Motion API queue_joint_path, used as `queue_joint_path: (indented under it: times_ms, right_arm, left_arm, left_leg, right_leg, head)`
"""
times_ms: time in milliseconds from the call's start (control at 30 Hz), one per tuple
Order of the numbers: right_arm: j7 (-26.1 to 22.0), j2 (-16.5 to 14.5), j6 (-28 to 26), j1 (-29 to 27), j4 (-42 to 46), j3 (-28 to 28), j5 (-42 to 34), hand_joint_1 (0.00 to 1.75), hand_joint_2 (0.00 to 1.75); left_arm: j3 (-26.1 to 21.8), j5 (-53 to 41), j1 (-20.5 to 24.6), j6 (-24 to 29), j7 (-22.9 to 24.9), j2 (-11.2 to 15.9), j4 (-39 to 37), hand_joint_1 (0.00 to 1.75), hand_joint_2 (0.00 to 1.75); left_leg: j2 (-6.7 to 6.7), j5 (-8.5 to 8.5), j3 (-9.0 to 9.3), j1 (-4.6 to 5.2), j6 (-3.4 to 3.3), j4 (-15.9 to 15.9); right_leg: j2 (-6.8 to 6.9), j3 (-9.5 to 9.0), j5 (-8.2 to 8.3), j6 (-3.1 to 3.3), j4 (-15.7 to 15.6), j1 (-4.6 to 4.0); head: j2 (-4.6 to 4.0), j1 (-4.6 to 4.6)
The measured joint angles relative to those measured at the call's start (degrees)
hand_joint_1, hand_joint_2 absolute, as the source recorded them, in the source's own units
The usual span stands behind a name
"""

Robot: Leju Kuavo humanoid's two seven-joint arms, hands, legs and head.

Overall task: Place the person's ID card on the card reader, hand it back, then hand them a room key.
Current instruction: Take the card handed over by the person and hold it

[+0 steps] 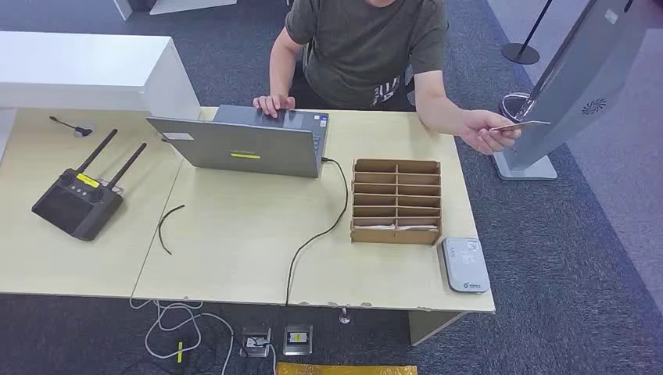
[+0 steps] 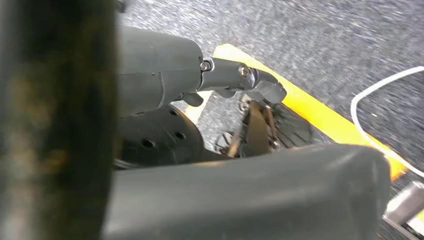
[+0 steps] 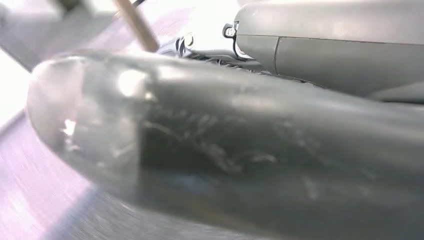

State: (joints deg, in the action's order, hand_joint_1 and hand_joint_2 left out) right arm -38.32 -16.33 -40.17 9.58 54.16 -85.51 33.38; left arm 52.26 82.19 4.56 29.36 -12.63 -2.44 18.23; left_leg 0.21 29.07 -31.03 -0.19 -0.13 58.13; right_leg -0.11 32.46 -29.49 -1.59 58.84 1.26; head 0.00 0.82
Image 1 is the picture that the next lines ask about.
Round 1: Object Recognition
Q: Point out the person's left hand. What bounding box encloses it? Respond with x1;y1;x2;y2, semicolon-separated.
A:
458;109;522;156

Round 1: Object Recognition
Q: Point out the person's right hand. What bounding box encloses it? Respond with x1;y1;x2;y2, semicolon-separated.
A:
253;94;296;119

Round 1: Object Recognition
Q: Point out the ID card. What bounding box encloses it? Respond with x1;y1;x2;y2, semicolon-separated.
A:
489;120;552;133

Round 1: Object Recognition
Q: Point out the person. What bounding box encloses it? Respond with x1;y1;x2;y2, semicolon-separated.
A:
268;0;522;156

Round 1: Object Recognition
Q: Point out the grey white card reader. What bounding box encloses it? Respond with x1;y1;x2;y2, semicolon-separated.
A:
441;237;492;295

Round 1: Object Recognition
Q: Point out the wooden card organizer box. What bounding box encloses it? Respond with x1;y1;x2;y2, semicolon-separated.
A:
349;158;443;246

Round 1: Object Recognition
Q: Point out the chrome stanchion base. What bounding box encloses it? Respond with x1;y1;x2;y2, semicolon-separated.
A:
500;91;536;123

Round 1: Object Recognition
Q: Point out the grey laptop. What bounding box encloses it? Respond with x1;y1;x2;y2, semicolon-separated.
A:
145;105;331;180

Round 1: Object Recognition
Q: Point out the black stanchion pole with base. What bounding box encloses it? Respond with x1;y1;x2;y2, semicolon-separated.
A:
500;0;554;66

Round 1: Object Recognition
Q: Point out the grey kiosk stand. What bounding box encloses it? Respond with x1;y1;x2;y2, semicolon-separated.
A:
492;0;663;181

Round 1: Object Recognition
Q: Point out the white furniture base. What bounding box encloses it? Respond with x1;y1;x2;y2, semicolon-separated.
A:
113;0;238;20

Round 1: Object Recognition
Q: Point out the black gooseneck desk microphone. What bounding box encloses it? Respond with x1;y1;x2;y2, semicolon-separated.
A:
48;116;95;138

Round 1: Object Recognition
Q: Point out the white counter block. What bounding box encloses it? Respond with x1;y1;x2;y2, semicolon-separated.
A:
0;30;202;121

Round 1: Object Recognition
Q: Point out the desk leg panel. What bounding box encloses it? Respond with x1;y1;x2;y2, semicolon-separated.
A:
407;310;468;347

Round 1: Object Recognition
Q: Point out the black remote controller with antennas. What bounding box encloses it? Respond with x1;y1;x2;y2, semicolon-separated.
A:
30;128;148;242

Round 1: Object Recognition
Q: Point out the floor socket box yellow label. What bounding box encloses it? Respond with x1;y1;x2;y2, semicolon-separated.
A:
282;324;314;357

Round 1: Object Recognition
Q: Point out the floor socket box with plug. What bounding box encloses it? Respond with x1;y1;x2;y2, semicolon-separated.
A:
240;326;273;359

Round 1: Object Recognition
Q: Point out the yellow plastic bag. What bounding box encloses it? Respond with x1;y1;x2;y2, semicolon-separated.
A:
275;362;418;375

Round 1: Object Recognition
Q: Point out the black laptop power cable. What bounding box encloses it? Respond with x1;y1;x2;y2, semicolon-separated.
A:
285;156;350;306

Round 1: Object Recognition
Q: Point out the short black loose cable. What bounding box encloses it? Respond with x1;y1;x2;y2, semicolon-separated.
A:
157;204;186;256

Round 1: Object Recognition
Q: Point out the white floor cable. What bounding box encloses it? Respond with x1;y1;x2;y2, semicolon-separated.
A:
129;298;235;375

